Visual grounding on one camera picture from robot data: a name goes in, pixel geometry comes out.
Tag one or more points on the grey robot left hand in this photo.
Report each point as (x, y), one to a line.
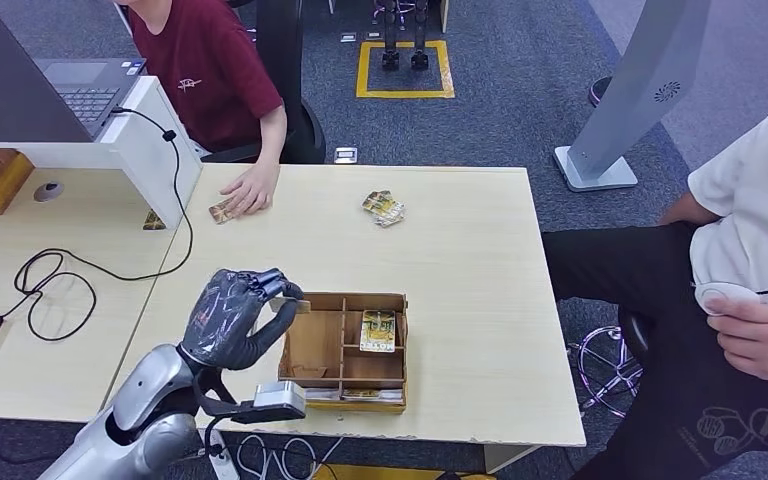
(225, 324)

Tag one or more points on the brown gold ID card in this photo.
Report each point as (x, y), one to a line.
(218, 212)

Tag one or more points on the white handheld remote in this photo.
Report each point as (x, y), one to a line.
(722, 293)

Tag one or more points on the person's left forearm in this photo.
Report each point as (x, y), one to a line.
(271, 139)

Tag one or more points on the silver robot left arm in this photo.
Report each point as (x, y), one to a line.
(152, 384)

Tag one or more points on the person's right forearm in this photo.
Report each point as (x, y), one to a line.
(685, 210)

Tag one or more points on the dark gold card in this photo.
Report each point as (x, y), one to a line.
(153, 221)

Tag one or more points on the person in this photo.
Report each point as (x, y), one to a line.
(205, 73)
(755, 232)

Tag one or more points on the upright gold room key card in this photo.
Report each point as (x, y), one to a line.
(378, 331)

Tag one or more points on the stacked white key cards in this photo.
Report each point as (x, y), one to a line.
(364, 395)

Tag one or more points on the black office chair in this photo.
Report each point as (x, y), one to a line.
(304, 139)

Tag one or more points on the wooden compartment organizer box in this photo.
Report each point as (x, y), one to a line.
(321, 338)

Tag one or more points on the white desk divider shelf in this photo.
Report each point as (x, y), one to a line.
(145, 152)

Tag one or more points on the white power strip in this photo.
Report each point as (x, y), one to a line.
(225, 464)

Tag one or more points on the chrome chair base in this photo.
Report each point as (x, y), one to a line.
(599, 371)

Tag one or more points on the small silver floor socket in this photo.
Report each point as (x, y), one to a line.
(348, 38)
(374, 35)

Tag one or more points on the black robot leg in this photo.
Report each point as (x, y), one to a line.
(390, 40)
(420, 40)

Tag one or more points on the dark grey laptop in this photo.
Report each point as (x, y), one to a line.
(0, 79)

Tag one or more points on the grey kiosk stand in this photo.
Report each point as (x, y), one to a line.
(642, 79)

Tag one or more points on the dark round floor base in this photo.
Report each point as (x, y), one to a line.
(599, 91)

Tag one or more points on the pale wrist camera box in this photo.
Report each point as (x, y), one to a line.
(279, 397)

